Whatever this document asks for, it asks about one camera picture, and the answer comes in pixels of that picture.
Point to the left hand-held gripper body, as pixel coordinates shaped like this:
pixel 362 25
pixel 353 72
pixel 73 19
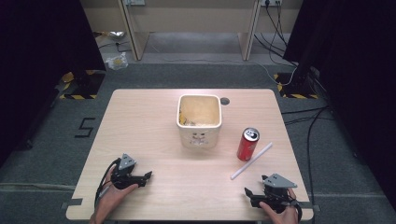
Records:
pixel 123 179

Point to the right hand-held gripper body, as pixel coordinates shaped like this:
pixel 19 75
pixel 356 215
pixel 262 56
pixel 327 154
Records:
pixel 277 186

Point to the white straw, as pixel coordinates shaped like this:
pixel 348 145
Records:
pixel 251 160

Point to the red drink can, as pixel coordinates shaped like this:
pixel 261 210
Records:
pixel 247 144

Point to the cream square bin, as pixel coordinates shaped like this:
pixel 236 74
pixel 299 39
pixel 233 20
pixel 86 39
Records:
pixel 199 124

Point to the person's left hand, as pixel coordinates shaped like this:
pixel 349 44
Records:
pixel 113 197

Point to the person's right hand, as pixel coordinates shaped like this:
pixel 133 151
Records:
pixel 280 216

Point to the grey tape piece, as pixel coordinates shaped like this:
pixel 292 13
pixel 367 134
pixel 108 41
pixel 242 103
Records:
pixel 309 206
pixel 73 202

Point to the grey table grommet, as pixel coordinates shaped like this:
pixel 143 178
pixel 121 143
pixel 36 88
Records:
pixel 224 101

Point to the black stand base striped tape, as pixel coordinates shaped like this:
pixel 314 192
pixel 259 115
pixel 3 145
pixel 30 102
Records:
pixel 82 85
pixel 297 87

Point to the clear plastic bag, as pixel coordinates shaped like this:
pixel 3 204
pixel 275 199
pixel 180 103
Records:
pixel 117 61

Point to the black curtain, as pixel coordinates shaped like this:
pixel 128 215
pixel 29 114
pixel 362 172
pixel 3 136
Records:
pixel 358 77
pixel 37 62

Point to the white wall socket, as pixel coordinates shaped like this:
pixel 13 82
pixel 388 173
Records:
pixel 134 2
pixel 271 2

